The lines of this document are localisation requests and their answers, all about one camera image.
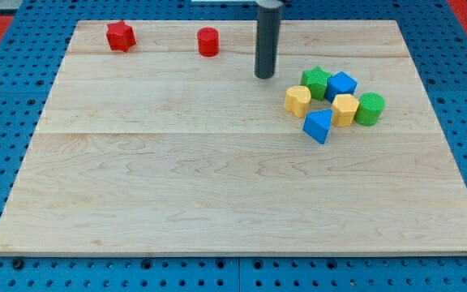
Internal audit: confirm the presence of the red cylinder block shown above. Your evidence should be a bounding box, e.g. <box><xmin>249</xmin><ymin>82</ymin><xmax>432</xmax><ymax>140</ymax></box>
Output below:
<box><xmin>197</xmin><ymin>27</ymin><xmax>220</xmax><ymax>57</ymax></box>

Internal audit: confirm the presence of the green star block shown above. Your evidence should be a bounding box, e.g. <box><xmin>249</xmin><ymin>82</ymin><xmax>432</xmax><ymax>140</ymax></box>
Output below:
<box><xmin>301</xmin><ymin>67</ymin><xmax>332</xmax><ymax>101</ymax></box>

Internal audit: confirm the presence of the yellow hexagon block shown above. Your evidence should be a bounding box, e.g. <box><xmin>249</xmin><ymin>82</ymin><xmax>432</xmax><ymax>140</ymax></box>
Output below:
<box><xmin>332</xmin><ymin>94</ymin><xmax>359</xmax><ymax>127</ymax></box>

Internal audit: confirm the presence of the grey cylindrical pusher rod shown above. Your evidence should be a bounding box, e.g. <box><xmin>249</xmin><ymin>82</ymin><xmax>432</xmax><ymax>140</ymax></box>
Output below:
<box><xmin>255</xmin><ymin>0</ymin><xmax>284</xmax><ymax>79</ymax></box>

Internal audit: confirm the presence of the blue triangle block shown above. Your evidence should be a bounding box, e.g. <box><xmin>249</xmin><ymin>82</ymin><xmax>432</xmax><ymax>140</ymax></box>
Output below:
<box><xmin>302</xmin><ymin>109</ymin><xmax>333</xmax><ymax>144</ymax></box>

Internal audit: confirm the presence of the yellow heart block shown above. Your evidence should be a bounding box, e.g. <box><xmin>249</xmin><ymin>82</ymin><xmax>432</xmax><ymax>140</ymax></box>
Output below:
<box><xmin>284</xmin><ymin>85</ymin><xmax>311</xmax><ymax>118</ymax></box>

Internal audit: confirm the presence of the light wooden board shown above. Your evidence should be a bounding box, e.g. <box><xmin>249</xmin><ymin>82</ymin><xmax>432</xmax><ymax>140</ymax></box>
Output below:
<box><xmin>0</xmin><ymin>20</ymin><xmax>467</xmax><ymax>257</ymax></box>

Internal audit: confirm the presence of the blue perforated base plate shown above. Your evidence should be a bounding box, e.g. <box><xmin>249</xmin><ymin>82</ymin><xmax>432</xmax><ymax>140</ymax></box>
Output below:
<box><xmin>0</xmin><ymin>1</ymin><xmax>467</xmax><ymax>291</ymax></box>

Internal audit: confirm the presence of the green cylinder block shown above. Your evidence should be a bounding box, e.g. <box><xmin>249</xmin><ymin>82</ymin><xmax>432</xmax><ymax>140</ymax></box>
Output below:
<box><xmin>354</xmin><ymin>92</ymin><xmax>386</xmax><ymax>127</ymax></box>

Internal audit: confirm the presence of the red star block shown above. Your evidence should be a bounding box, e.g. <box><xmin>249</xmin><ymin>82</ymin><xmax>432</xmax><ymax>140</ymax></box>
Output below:
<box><xmin>106</xmin><ymin>20</ymin><xmax>136</xmax><ymax>53</ymax></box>

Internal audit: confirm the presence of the blue cube block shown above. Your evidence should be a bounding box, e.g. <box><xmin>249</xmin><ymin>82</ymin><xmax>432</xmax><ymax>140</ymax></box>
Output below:
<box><xmin>324</xmin><ymin>71</ymin><xmax>358</xmax><ymax>102</ymax></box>

